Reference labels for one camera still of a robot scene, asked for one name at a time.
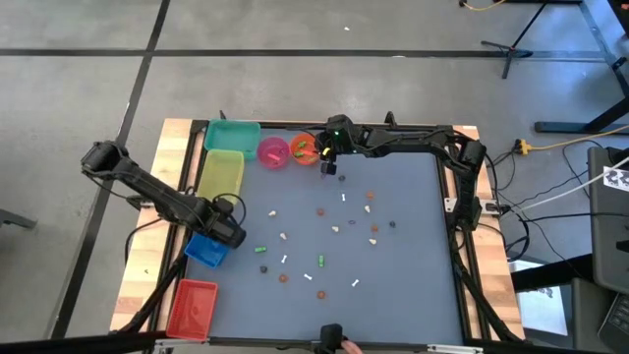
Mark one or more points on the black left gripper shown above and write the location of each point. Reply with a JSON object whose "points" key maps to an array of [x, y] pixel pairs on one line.
{"points": [[226, 226]]}

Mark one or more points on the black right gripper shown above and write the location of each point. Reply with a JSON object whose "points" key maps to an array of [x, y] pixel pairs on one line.
{"points": [[344, 135]]}

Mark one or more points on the blue plastic basket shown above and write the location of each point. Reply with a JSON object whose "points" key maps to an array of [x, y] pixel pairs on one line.
{"points": [[204, 253]]}

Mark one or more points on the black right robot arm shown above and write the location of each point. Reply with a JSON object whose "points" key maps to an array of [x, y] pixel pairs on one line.
{"points": [[417, 140]]}

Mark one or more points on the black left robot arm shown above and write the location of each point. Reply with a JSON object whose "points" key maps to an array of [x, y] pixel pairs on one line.
{"points": [[147, 189]]}

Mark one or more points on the orange plastic bowl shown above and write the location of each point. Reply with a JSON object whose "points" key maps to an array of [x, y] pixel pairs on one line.
{"points": [[310, 158]]}

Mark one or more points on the yellow plastic bin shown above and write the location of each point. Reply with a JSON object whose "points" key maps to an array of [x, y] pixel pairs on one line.
{"points": [[220, 177]]}

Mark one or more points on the pink plastic bowl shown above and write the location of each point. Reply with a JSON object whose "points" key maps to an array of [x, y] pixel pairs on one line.
{"points": [[268, 146]]}

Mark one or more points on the teal plastic bin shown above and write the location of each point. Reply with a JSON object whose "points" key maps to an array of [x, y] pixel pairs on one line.
{"points": [[231, 137]]}

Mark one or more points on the red plastic basket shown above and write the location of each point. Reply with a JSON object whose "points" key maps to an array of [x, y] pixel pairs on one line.
{"points": [[191, 310]]}

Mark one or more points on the wooden table side board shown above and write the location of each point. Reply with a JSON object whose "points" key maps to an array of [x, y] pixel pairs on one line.
{"points": [[503, 285], [142, 275]]}

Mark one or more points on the person's hand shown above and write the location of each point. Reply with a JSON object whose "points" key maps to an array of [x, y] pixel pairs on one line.
{"points": [[351, 347]]}

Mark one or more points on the black floor bar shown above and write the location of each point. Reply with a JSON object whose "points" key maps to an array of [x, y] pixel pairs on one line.
{"points": [[74, 344]]}

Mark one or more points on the gray chair leg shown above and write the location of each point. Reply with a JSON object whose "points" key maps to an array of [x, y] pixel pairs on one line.
{"points": [[15, 219]]}

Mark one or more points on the black tripod stand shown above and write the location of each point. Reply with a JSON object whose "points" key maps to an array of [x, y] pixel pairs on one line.
{"points": [[511, 49]]}

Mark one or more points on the black floor beam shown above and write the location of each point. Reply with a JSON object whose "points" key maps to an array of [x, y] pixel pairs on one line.
{"points": [[550, 273]]}

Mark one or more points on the white floor paper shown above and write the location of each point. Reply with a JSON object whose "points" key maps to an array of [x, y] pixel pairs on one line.
{"points": [[543, 310]]}

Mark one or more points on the dark gray desk top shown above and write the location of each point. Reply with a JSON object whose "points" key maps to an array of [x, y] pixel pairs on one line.
{"points": [[607, 236]]}

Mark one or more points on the white marker paper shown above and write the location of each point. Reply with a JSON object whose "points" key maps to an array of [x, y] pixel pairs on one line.
{"points": [[618, 178]]}

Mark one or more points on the gray floor box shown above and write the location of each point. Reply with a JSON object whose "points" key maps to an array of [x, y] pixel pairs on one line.
{"points": [[587, 319]]}

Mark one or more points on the black keyboard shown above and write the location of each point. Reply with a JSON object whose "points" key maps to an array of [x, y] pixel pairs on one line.
{"points": [[616, 324]]}

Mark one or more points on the black frame bracket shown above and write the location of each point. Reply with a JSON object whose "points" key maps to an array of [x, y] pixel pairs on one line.
{"points": [[222, 116], [391, 118]]}

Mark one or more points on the silver metal bracket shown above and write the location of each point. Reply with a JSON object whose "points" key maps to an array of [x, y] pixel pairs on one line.
{"points": [[454, 349]]}

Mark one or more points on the black desk frame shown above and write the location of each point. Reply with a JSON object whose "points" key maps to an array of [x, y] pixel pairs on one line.
{"points": [[580, 123]]}

